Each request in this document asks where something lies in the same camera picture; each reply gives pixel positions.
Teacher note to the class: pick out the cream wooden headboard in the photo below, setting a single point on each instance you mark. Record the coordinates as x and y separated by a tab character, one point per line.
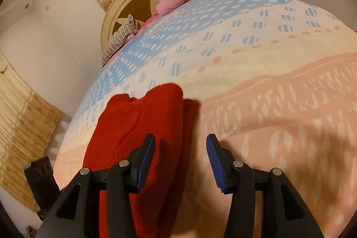
122	1

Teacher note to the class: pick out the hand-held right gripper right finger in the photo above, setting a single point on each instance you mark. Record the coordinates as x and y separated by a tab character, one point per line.
214	160

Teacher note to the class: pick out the red knit sweater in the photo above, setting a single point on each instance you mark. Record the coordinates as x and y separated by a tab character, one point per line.
156	115

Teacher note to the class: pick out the dotted pastel bed blanket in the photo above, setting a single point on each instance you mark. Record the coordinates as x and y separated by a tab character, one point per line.
265	87

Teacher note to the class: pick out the striped pillow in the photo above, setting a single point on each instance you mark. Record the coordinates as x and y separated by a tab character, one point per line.
118	37

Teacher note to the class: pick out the pink floral cloth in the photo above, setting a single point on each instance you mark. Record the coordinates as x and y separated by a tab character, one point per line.
147	22

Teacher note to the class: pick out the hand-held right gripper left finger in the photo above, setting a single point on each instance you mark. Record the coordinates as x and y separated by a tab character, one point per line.
145	160

